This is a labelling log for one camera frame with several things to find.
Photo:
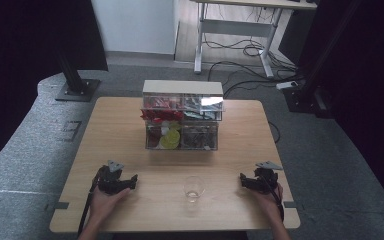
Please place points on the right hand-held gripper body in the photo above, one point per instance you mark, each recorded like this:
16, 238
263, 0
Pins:
265, 180

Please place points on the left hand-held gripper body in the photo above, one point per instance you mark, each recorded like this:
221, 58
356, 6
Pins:
108, 181

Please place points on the person's left hand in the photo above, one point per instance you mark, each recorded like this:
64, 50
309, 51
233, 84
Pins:
104, 204

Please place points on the person's right hand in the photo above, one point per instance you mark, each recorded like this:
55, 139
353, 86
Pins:
269, 205

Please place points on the grey tape strip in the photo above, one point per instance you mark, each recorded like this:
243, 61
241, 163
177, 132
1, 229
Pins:
289, 204
61, 205

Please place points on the clear glass cup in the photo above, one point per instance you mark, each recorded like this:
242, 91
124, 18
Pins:
193, 189

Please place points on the yellow-green round packets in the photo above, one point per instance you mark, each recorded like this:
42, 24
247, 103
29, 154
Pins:
170, 138

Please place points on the pile of dark packets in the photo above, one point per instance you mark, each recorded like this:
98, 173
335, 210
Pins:
198, 136

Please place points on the grey floor socket plate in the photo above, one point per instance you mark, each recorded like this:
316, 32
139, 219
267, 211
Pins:
70, 130

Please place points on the pile of red packets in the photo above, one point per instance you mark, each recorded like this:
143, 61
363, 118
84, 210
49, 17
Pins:
161, 115

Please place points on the pile of silver packets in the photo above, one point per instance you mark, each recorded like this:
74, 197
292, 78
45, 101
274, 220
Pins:
200, 106

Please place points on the black metal stand with base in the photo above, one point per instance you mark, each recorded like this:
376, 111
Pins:
301, 96
76, 87

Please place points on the white power strip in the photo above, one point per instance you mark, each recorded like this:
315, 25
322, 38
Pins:
286, 85

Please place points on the clear acrylic organizer box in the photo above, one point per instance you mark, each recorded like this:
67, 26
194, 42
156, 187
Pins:
182, 87

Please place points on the black curtain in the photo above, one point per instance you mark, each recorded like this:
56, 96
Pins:
30, 50
373, 100

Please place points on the white height-adjustable desk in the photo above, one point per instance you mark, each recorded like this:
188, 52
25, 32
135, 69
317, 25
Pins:
233, 27

